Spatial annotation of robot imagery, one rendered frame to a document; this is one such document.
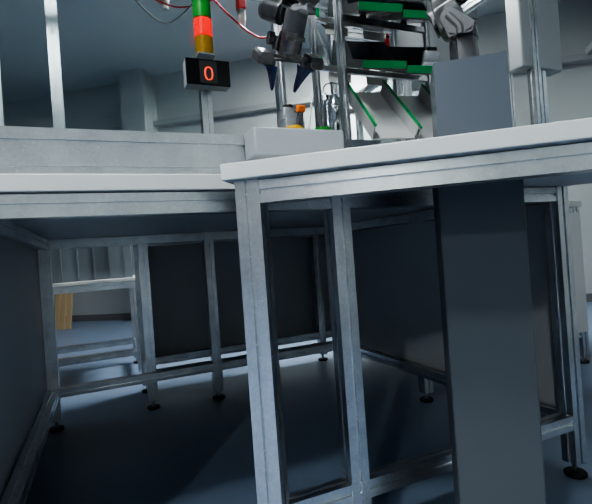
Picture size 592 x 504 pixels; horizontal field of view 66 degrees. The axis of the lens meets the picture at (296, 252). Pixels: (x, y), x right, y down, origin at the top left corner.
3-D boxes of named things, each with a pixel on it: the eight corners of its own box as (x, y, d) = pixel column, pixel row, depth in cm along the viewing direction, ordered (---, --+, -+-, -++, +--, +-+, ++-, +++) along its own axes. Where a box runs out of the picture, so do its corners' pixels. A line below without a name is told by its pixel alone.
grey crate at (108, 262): (134, 276, 279) (132, 239, 279) (17, 286, 254) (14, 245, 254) (130, 275, 318) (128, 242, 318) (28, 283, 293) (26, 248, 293)
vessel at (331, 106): (359, 156, 216) (353, 78, 216) (333, 156, 210) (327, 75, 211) (344, 163, 229) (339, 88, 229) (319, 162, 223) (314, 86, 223)
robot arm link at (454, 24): (479, 46, 99) (477, 17, 99) (475, 29, 91) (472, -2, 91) (448, 54, 102) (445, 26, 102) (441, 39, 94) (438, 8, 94)
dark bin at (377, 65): (405, 70, 127) (409, 41, 124) (362, 69, 124) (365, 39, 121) (368, 66, 152) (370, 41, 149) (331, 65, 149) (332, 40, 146)
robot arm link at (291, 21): (320, 5, 112) (291, -4, 116) (307, 4, 108) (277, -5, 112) (314, 35, 116) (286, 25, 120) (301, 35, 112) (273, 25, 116)
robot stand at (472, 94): (514, 152, 88) (507, 50, 88) (439, 161, 91) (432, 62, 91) (500, 164, 102) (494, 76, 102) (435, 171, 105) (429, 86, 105)
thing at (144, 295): (494, 343, 300) (485, 213, 300) (147, 411, 212) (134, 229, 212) (453, 335, 334) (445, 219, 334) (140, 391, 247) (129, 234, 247)
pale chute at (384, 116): (415, 139, 126) (420, 124, 122) (371, 139, 123) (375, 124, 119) (380, 93, 145) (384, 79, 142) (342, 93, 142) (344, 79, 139)
